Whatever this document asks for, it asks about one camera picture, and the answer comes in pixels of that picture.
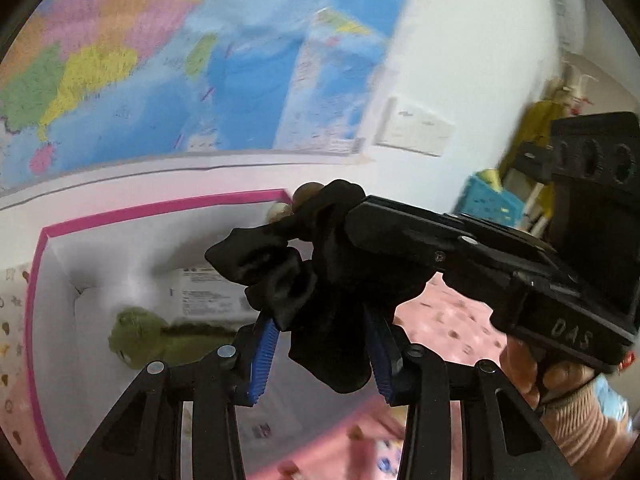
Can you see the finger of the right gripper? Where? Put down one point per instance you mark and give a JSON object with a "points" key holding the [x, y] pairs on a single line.
{"points": [[456, 248], [377, 215]]}

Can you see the right hand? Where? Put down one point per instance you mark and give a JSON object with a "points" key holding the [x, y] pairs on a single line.
{"points": [[519, 365]]}

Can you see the pink cardboard box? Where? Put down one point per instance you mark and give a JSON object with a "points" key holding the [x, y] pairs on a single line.
{"points": [[112, 292]]}

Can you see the colourful wall map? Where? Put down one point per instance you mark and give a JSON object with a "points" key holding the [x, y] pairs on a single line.
{"points": [[89, 83]]}

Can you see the yellow coat on rack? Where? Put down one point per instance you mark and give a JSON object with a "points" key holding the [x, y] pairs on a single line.
{"points": [[530, 151]]}

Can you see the cotton swab packet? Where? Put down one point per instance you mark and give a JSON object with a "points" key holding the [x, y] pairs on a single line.
{"points": [[203, 295]]}

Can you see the white wall sockets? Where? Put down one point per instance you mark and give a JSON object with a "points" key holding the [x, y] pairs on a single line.
{"points": [[410, 127]]}

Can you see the black scrunchie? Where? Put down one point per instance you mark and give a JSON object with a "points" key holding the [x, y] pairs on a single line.
{"points": [[303, 272]]}

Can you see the blue plastic basket shelf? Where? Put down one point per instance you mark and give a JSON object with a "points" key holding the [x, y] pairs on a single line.
{"points": [[478, 199]]}

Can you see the pink patterned bed sheet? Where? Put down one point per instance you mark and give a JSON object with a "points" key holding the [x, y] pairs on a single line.
{"points": [[363, 444]]}

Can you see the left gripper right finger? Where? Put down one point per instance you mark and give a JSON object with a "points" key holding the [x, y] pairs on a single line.
{"points": [[501, 439]]}

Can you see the pink right sleeve forearm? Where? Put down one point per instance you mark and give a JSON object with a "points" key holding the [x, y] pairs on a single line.
{"points": [[596, 446]]}

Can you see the green plush dinosaur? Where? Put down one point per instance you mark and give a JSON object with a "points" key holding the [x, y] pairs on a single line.
{"points": [[139, 337]]}

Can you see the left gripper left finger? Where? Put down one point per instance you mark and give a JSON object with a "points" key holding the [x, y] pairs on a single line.
{"points": [[140, 438]]}

